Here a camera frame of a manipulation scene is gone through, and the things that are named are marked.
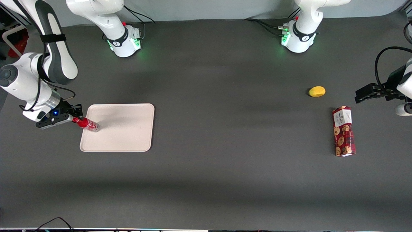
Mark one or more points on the yellow lemon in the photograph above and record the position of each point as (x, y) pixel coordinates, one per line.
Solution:
(317, 91)

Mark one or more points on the red background object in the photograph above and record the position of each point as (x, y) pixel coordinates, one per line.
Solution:
(19, 43)

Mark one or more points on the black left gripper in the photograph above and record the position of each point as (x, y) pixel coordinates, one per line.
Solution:
(393, 79)

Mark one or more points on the white tube frame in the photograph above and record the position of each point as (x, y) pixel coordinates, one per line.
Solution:
(9, 32)

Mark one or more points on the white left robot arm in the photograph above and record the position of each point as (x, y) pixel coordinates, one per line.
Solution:
(305, 25)

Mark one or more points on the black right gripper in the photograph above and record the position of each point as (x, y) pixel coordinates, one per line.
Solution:
(65, 108)

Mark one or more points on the beige plastic tray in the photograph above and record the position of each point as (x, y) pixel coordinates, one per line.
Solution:
(128, 129)

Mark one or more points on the red cookie box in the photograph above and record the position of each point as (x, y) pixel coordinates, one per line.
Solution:
(344, 135)

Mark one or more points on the red coke bottle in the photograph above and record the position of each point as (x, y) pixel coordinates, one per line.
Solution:
(87, 124)

